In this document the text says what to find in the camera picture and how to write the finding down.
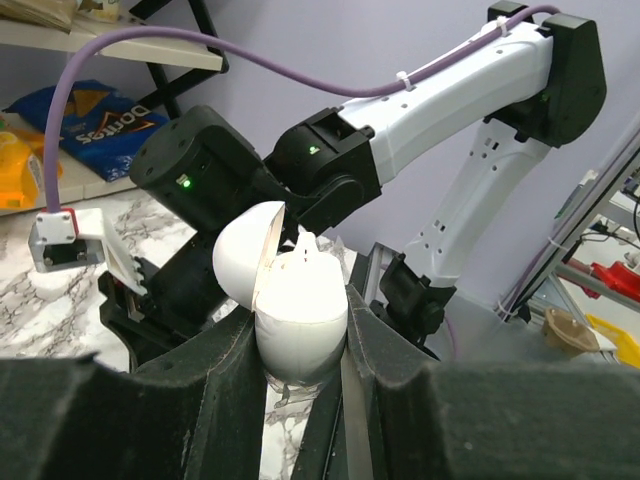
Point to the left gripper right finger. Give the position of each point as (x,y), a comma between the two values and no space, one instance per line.
(410,417)

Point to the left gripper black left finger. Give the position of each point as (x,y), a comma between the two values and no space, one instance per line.
(196,412)

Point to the single white earbud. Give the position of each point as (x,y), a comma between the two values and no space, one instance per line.
(306,246)

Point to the white earbud charging case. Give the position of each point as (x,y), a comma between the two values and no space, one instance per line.
(300,308)

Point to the blue Doritos bag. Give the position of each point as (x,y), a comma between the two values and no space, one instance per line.
(104,129)

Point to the orange snack bag lower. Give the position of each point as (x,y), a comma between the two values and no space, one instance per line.
(21,167)

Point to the gold blue snack bag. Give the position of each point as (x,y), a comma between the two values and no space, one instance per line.
(54,14)

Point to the yellow plastic bin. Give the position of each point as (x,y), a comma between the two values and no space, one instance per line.
(627,346)

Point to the red plastic part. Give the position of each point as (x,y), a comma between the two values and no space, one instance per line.
(619,277)

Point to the black frame shelf rack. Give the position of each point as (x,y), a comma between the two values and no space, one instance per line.
(151,71)

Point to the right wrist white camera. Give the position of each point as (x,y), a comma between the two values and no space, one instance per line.
(79,238)

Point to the aluminium frame post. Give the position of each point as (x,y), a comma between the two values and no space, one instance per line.
(573,221)

